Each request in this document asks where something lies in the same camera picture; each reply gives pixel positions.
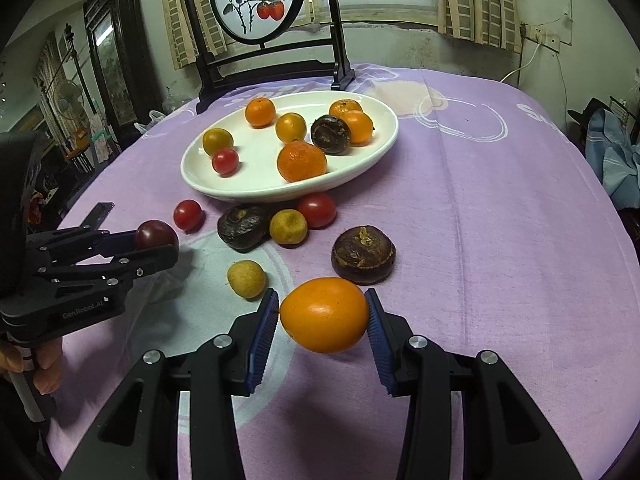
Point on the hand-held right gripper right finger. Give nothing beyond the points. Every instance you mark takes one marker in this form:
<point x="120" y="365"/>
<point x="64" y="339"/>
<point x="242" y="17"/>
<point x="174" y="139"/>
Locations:
<point x="381" y="345"/>

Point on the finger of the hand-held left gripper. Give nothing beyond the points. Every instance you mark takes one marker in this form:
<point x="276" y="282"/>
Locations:
<point x="145" y="262"/>
<point x="117" y="243"/>

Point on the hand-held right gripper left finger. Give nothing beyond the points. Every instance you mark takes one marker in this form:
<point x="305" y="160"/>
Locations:
<point x="263" y="345"/>

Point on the dark red plum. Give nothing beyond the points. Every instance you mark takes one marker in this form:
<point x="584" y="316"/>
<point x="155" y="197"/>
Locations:
<point x="156" y="234"/>

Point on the smooth oval orange fruit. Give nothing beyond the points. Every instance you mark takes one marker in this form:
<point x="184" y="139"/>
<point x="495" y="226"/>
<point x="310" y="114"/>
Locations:
<point x="325" y="315"/>

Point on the red cherry tomato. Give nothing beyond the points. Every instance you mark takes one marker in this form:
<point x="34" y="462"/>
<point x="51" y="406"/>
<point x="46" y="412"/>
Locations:
<point x="317" y="209"/>
<point x="225" y="161"/>
<point x="188" y="215"/>

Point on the white oval plate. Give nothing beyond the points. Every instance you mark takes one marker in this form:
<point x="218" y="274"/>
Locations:
<point x="250" y="180"/>

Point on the large orange tangerine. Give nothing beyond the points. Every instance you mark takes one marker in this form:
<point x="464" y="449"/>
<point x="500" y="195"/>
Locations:
<point x="301" y="161"/>

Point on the small yellow-orange kumquat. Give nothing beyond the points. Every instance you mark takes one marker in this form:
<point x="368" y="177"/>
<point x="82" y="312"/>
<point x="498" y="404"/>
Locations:
<point x="291" y="127"/>

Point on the smooth round orange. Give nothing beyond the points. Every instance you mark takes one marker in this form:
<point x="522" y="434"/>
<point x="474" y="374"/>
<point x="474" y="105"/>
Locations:
<point x="361" y="129"/>

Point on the dark brown water chestnut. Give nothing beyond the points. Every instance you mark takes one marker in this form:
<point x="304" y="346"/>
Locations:
<point x="330" y="134"/>
<point x="243" y="227"/>
<point x="363" y="254"/>

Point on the person's left hand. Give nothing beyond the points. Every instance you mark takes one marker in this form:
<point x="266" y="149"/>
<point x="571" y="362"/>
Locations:
<point x="50" y="365"/>

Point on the small pale yellow fruit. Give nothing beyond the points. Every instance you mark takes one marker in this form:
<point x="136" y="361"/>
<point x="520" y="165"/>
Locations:
<point x="246" y="279"/>

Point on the small yellow-green fruit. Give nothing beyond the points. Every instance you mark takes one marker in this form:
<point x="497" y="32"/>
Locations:
<point x="288" y="226"/>

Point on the white plastic bag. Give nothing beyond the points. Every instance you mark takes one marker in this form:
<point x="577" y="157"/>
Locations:
<point x="150" y="121"/>

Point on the standing fan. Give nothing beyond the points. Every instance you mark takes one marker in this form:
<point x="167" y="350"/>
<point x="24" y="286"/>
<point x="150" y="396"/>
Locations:
<point x="67" y="97"/>

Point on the purple printed tablecloth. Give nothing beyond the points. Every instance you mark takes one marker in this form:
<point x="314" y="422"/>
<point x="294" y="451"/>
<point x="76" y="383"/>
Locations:
<point x="475" y="210"/>

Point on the dark wooden cabinet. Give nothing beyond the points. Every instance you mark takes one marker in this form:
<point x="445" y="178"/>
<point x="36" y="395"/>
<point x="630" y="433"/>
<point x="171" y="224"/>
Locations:
<point x="107" y="70"/>

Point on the beige checked curtain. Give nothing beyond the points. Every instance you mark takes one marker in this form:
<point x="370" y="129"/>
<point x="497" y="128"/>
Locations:
<point x="475" y="5"/>
<point x="175" y="20"/>

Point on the round persimmon painting table screen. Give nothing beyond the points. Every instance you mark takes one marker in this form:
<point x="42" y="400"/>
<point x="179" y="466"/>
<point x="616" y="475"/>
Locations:
<point x="252" y="0"/>

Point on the blue cloth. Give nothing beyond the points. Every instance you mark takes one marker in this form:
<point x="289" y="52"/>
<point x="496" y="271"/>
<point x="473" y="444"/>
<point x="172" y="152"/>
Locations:
<point x="617" y="160"/>

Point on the dark cloth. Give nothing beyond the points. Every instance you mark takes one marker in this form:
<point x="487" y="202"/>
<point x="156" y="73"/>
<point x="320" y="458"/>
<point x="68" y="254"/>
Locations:
<point x="582" y="115"/>

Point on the white wall socket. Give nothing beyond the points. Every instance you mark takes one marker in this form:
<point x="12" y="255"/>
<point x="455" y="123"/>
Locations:
<point x="537" y="35"/>

